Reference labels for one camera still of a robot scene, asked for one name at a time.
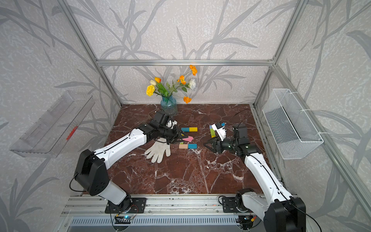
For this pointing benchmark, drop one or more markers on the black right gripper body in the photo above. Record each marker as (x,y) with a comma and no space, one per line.
(229,145)

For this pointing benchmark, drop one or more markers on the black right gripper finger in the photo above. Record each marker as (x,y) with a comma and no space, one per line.
(216,149)
(213,142)

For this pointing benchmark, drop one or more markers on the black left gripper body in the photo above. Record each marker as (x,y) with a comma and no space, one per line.
(171,135)

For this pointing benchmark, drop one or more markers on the lime green block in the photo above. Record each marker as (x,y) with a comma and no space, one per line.
(212,132)

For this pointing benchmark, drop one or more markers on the light wood block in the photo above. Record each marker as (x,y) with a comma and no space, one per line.
(183,146)

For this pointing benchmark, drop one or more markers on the pink block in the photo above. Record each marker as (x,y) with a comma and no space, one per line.
(188,139)

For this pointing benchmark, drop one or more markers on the large yellow block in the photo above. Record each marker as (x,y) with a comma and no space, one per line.
(193,129)

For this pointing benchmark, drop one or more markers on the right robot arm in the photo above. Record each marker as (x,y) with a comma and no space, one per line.
(279,211)

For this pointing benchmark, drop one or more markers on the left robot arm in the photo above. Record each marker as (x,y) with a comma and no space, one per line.
(92,168)

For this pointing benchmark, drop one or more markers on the white cotton glove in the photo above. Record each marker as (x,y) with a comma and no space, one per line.
(156,152)

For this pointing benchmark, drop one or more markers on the blue glass vase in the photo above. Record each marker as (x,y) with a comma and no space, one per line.
(169,105)

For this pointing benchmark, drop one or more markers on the artificial flowers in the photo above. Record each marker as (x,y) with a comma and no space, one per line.
(167,90)

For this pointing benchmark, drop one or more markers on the right circuit board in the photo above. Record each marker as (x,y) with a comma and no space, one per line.
(245,222)

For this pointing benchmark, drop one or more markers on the circuit board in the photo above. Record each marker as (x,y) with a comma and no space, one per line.
(124,219)
(245,222)

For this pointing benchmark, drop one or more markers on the left circuit board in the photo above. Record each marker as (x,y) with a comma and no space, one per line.
(124,219)

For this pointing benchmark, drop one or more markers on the clear plastic shelf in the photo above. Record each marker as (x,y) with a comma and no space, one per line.
(49,135)

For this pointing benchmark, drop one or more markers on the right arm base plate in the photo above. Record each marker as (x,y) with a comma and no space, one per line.
(229,204)

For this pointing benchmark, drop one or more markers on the white wire basket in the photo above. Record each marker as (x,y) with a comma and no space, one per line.
(293,131)

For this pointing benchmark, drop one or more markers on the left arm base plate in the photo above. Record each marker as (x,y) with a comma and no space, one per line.
(134,205)

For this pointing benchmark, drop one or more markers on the aluminium frame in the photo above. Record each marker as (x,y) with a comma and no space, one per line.
(192,203)

